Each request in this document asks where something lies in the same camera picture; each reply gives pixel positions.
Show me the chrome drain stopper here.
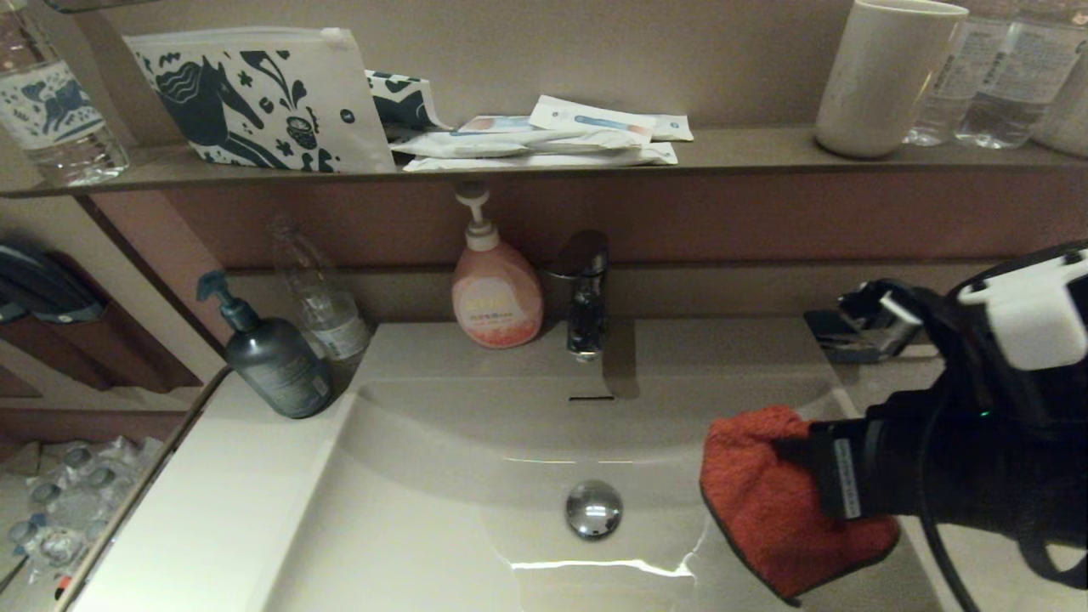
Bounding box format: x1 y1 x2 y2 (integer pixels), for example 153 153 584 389
565 479 624 540

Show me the beige ceramic cup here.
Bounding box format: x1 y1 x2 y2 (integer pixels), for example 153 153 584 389
1030 55 1088 159
814 0 970 159

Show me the dark blue bag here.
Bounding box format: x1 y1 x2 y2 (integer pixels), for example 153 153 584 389
0 238 107 326

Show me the dark green pump bottle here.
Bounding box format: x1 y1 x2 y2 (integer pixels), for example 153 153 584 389
196 270 335 419

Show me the pink soap pump bottle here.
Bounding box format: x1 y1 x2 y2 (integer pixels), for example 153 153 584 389
450 183 545 350

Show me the long white plastic packet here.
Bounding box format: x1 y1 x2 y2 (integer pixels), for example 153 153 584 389
391 127 655 159

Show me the water bottle blue print label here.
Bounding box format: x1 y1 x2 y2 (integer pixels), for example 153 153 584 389
0 0 131 188

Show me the clear empty plastic bottle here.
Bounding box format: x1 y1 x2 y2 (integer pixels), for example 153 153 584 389
269 217 372 362

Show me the brown wall shelf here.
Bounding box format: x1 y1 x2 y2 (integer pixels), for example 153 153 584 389
0 126 1088 200

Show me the white packet with orange print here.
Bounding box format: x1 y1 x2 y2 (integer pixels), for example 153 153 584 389
459 115 545 135

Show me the orange microfibre cleaning cloth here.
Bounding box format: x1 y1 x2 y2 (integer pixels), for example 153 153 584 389
700 405 901 606

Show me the brown wooden side shelf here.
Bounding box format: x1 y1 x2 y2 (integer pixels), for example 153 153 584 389
0 246 205 396

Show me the shrink-wrapped bottle pack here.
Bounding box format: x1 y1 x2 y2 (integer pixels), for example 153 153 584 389
0 435 167 587

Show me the clear water bottle white label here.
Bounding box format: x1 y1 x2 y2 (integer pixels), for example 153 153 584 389
904 0 1014 147
954 0 1088 150

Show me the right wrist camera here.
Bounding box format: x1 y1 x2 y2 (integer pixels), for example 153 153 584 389
837 242 1088 375

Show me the dark blue small box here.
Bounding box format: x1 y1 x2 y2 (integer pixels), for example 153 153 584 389
803 310 853 363

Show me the small horse print pouch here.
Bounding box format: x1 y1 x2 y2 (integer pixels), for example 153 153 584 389
365 70 451 139

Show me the flat white plastic packet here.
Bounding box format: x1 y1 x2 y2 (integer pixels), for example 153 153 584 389
404 143 679 173

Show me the white toothbrush packet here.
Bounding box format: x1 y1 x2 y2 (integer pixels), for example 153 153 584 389
529 94 658 144

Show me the white wash basin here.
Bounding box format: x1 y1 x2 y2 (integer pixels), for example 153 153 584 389
72 319 1088 612

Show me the large horse print zip pouch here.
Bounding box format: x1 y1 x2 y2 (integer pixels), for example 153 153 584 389
123 27 397 174

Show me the chrome sink faucet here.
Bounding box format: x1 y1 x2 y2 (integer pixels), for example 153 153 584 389
544 229 609 358

